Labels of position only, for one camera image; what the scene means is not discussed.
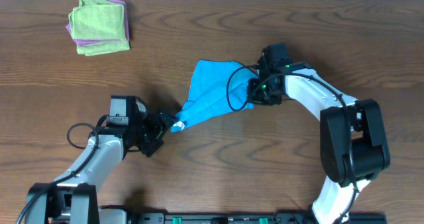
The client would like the blue microfiber cloth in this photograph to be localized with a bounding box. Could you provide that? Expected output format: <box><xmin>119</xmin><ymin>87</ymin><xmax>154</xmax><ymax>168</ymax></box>
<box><xmin>170</xmin><ymin>60</ymin><xmax>256</xmax><ymax>133</ymax></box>

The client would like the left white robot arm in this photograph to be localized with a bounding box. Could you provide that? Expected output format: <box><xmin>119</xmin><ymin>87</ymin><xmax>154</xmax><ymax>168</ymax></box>
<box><xmin>17</xmin><ymin>109</ymin><xmax>176</xmax><ymax>223</ymax></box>

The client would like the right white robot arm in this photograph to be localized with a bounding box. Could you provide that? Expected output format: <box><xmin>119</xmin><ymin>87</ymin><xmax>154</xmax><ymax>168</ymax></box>
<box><xmin>246</xmin><ymin>60</ymin><xmax>390</xmax><ymax>223</ymax></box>

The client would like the bottom green folded cloth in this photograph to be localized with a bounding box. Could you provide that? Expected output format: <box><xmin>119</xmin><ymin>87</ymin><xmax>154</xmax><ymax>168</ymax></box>
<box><xmin>77</xmin><ymin>40</ymin><xmax>130</xmax><ymax>56</ymax></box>

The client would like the green folded cloth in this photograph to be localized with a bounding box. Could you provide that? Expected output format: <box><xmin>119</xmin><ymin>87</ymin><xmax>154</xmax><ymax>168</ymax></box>
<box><xmin>77</xmin><ymin>40</ymin><xmax>130</xmax><ymax>56</ymax></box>
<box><xmin>68</xmin><ymin>0</ymin><xmax>127</xmax><ymax>40</ymax></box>

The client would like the purple folded cloth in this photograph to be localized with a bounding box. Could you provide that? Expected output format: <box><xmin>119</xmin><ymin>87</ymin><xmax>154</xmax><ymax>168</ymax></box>
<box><xmin>66</xmin><ymin>0</ymin><xmax>130</xmax><ymax>46</ymax></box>

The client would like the top green folded cloth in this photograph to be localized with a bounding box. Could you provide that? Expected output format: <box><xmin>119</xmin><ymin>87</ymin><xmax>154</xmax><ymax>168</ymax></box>
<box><xmin>68</xmin><ymin>0</ymin><xmax>127</xmax><ymax>40</ymax></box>

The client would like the right black camera cable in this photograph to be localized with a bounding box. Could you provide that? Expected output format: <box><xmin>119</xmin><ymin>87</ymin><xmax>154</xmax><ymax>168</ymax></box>
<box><xmin>226</xmin><ymin>64</ymin><xmax>360</xmax><ymax>224</ymax></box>

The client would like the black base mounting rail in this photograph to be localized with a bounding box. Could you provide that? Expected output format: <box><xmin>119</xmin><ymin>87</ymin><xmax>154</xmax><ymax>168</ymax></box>
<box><xmin>99</xmin><ymin>211</ymin><xmax>388</xmax><ymax>224</ymax></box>

